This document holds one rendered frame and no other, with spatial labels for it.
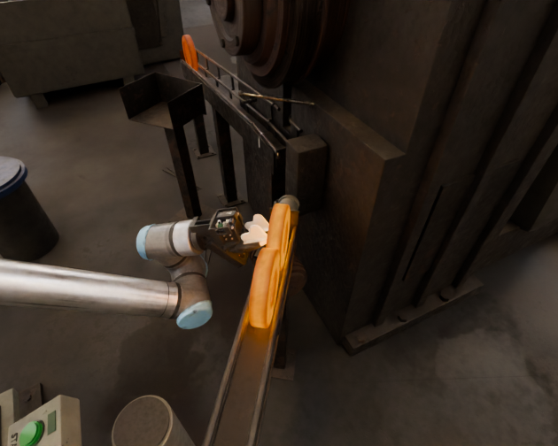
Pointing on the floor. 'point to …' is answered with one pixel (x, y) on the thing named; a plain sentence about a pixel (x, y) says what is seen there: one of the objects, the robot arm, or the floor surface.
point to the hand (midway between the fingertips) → (276, 234)
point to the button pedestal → (69, 430)
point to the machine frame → (420, 150)
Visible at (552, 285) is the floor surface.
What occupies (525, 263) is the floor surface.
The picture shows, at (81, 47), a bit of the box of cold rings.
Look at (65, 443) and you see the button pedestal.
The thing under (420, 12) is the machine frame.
